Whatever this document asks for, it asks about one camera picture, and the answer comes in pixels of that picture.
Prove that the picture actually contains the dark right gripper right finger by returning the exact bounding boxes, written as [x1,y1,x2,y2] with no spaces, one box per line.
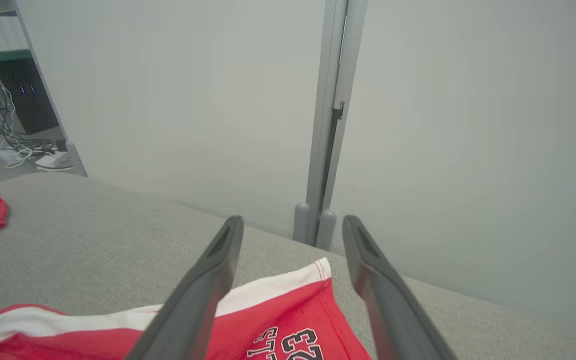
[342,215,456,360]

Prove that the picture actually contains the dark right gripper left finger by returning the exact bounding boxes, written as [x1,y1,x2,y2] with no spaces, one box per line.
[125,216,245,360]

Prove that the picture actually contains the red basketball jersey garment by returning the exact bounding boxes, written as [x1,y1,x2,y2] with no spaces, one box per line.
[0,190,373,360]

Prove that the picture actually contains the white power strip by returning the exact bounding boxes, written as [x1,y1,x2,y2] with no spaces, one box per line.
[34,150,73,170]

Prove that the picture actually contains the black computer tower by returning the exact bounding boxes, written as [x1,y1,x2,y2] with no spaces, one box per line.
[0,59,60,136]

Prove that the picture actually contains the grey partition post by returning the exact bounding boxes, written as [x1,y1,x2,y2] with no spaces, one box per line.
[293,0,350,246]
[316,0,369,252]

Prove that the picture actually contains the grey metal partition end frame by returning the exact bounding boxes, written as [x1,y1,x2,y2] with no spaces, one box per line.
[14,0,89,178]

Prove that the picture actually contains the tangle of floor cables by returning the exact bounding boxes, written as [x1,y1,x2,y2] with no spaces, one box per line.
[0,22,69,170]

